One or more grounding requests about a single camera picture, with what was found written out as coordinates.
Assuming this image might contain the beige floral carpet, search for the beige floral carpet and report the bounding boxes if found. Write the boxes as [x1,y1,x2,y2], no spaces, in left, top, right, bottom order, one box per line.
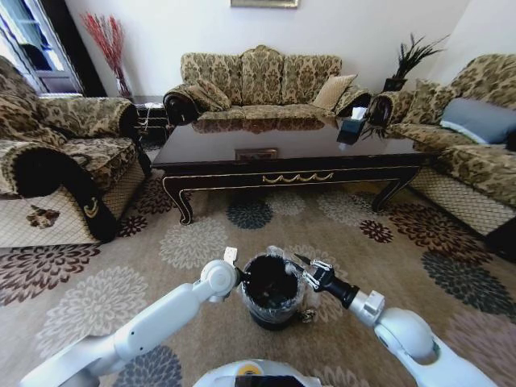
[0,168,516,387]

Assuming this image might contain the framed wall picture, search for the framed wall picture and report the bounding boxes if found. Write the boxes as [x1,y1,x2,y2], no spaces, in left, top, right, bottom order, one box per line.
[230,0,300,10]

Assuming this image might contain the dark side table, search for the dark side table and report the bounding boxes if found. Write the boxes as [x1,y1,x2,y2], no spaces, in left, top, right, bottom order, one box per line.
[130,94,169,140]

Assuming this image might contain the clear glass vase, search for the clear glass vase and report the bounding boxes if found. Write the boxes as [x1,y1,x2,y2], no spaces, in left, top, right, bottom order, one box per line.
[115,75,133,100]

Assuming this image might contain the floral three-seat sofa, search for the floral three-seat sofa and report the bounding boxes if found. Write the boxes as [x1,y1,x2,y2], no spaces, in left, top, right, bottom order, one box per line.
[162,44,374,127]

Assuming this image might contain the grey pillow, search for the grey pillow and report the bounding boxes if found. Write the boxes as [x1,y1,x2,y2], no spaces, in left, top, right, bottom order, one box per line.
[439,98,516,145]

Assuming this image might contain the dark glossy coffee table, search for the dark glossy coffee table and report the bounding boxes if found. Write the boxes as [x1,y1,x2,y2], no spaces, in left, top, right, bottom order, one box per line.
[149,115,439,226]

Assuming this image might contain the dark spiky plant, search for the dark spiky plant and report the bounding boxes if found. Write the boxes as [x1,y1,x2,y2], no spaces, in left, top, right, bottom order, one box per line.
[391,33,451,81]

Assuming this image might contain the black square plant pot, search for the black square plant pot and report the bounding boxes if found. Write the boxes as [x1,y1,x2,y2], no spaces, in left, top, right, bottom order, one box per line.
[382,77,407,94]

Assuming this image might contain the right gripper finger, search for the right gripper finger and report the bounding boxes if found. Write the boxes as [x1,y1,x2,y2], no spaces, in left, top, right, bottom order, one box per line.
[301,273,322,293]
[293,252,333,273]

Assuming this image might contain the white robot front shell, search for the white robot front shell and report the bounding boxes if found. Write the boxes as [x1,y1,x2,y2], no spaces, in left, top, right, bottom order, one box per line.
[192,358,323,387]

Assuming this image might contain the floral patterned cushion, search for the floral patterned cushion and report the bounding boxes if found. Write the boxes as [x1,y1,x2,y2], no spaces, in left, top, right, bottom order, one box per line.
[195,77,234,113]

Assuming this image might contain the floral armchair with black arms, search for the floral armchair with black arms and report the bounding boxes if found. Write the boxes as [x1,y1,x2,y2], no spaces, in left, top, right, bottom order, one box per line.
[0,55,152,248]

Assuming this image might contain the black tissue box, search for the black tissue box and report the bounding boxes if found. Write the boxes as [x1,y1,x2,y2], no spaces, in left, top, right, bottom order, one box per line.
[337,107,368,135]

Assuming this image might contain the plain gold cushion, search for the plain gold cushion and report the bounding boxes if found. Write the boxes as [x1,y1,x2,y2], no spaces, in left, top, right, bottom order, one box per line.
[311,73,359,110]

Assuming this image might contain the window with dark frame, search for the window with dark frame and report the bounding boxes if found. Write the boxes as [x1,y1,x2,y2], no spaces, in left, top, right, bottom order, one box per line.
[0,0,108,98]

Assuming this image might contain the red decorative branches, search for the red decorative branches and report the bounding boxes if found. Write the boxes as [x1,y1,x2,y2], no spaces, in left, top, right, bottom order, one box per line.
[79,11,132,88]

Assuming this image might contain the floral sofa with grey pillow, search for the floral sofa with grey pillow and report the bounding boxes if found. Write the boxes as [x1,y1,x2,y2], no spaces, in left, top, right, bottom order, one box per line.
[369,53,516,261]

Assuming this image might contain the black bin with plastic liner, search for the black bin with plastic liner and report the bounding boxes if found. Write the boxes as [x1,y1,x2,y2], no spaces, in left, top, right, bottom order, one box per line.
[239,246,310,332]

